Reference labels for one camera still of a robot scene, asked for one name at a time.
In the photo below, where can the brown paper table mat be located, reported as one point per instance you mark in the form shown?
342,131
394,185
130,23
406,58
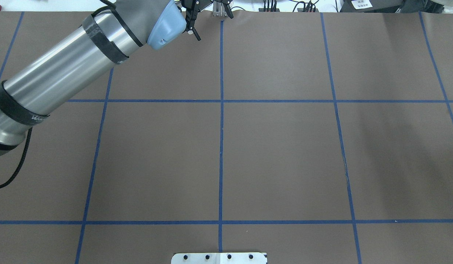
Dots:
315,138

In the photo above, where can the aluminium frame post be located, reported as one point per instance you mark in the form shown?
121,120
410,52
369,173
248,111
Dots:
218,9

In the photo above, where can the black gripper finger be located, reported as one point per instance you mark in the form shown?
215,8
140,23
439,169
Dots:
227,9
191,17

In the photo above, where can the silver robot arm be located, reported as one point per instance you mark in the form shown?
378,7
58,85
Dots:
105,38

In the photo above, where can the black box with label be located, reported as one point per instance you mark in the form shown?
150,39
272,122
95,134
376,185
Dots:
391,6

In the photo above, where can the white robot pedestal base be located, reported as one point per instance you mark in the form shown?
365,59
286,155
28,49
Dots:
220,258

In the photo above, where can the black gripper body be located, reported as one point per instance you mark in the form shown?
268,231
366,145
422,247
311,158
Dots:
192,17

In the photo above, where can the black orange connector block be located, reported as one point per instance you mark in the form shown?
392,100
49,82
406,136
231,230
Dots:
308,6
269,6

